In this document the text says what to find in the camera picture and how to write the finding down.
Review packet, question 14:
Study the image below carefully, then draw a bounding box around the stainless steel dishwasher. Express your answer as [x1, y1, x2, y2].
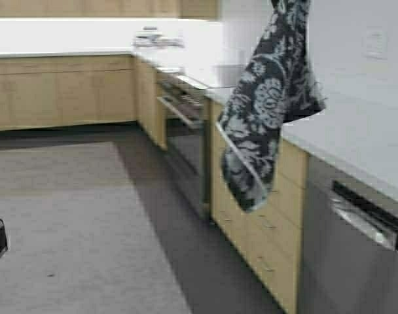
[298, 157, 398, 313]

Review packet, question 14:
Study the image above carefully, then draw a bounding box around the stainless steel oven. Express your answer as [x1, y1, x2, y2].
[157, 67, 211, 220]

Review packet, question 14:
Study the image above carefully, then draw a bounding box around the black white floral cloth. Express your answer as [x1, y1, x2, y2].
[215, 1, 326, 213]

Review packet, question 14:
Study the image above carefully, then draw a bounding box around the light wood base cabinet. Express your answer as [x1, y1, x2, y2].
[0, 55, 305, 313]

